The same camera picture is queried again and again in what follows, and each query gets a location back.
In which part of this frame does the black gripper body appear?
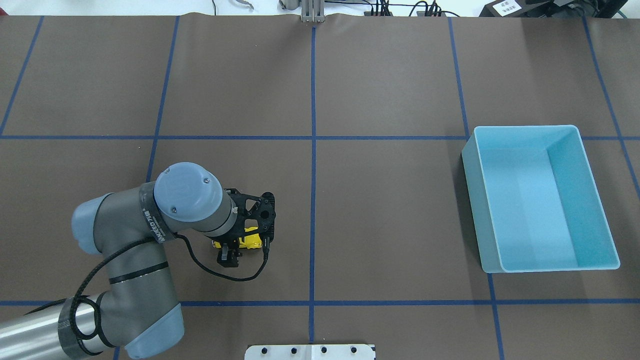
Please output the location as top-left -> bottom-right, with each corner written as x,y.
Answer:
222,188 -> 276,249

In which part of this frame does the yellow beetle toy car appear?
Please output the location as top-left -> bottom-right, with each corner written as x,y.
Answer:
211,227 -> 263,249

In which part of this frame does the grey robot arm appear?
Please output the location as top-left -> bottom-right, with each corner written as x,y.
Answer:
1,162 -> 276,360

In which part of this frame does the light blue plastic bin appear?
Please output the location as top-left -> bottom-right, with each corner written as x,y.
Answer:
461,124 -> 621,274

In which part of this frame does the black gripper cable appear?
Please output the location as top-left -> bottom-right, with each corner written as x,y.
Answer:
172,232 -> 271,283

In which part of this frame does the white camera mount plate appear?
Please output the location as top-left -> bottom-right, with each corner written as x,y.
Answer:
244,343 -> 377,360

